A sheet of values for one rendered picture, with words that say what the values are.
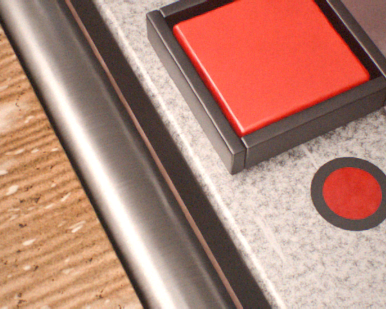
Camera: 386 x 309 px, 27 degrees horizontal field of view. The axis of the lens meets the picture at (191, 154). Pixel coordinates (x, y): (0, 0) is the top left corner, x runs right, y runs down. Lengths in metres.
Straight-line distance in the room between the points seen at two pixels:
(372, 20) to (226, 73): 1.27
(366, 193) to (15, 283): 0.13
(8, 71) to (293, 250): 0.13
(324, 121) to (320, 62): 0.03
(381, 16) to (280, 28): 1.26
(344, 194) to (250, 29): 0.08
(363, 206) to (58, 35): 0.14
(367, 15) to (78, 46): 1.27
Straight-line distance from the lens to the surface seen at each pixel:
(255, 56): 0.33
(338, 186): 0.32
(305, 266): 0.30
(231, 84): 0.32
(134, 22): 0.36
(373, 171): 0.32
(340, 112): 0.32
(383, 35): 1.56
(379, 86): 0.32
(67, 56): 0.34
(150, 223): 0.30
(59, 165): 0.29
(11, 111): 0.31
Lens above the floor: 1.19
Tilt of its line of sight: 60 degrees down
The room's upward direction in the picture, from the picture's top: straight up
